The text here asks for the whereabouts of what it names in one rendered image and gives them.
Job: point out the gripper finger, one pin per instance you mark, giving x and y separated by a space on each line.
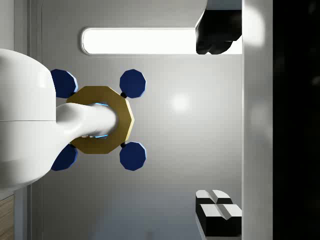
220 222
217 30

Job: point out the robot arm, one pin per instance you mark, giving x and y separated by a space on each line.
27 125

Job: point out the drone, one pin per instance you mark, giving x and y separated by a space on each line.
125 117

